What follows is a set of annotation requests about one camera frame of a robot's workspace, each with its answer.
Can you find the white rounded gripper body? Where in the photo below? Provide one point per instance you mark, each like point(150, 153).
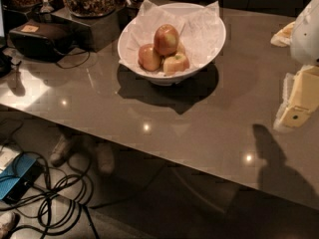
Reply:
point(306, 37)

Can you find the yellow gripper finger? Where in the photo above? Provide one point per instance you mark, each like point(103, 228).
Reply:
point(283, 37)
point(300, 99)

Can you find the hidden back apple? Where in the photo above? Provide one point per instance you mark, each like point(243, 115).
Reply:
point(180, 48)

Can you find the front yellow red apple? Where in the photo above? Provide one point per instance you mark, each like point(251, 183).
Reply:
point(176, 63)

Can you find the left red apple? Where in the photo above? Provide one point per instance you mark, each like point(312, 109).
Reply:
point(149, 58)

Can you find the white bowl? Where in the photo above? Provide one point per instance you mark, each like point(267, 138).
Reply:
point(169, 43)

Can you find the white paper liner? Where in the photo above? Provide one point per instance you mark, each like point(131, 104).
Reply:
point(200, 29)

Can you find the dark grey box stand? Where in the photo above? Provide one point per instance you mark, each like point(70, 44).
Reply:
point(92, 34)

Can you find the right white shoe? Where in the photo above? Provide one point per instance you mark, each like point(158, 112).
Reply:
point(105, 158)

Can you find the metal scoop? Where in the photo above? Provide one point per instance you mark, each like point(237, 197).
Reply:
point(46, 7)

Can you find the black device with label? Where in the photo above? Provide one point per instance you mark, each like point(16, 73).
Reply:
point(42, 41)

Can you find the left white shoe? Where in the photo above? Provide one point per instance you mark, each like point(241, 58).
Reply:
point(62, 150)

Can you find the blue box on floor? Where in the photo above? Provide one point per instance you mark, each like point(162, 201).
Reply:
point(18, 177)

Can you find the white shoe bottom corner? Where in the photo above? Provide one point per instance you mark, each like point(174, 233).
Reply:
point(7, 223)

